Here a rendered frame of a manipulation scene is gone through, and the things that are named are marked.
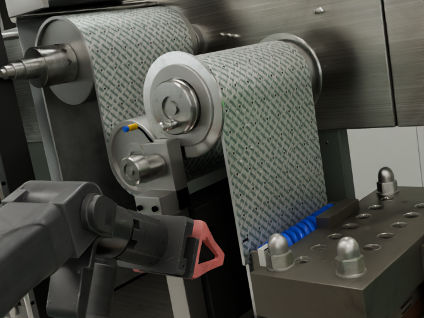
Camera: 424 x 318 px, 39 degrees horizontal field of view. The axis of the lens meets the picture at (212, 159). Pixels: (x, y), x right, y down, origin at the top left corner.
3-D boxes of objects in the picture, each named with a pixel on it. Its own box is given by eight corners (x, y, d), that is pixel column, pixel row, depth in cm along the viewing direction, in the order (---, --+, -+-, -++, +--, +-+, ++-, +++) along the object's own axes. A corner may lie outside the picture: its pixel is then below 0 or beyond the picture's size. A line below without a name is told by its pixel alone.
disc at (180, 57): (153, 158, 89) (134, 58, 86) (155, 157, 90) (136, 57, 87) (231, 157, 80) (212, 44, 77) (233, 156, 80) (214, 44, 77)
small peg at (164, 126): (162, 122, 79) (164, 132, 79) (176, 117, 81) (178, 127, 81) (154, 123, 80) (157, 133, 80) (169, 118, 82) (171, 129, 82)
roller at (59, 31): (50, 107, 105) (32, 26, 102) (152, 84, 123) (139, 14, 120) (101, 101, 95) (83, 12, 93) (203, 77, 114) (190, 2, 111)
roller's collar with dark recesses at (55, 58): (28, 89, 97) (19, 50, 96) (58, 83, 101) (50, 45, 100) (51, 86, 93) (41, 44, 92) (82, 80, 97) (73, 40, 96)
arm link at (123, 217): (94, 191, 61) (60, 195, 65) (82, 259, 59) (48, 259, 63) (143, 207, 66) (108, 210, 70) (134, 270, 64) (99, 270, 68)
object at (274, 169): (242, 265, 84) (220, 135, 80) (326, 211, 101) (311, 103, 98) (245, 265, 84) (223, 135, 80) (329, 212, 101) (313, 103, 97)
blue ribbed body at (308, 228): (253, 269, 85) (250, 246, 84) (329, 219, 100) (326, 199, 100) (274, 272, 82) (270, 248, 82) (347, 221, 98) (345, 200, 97)
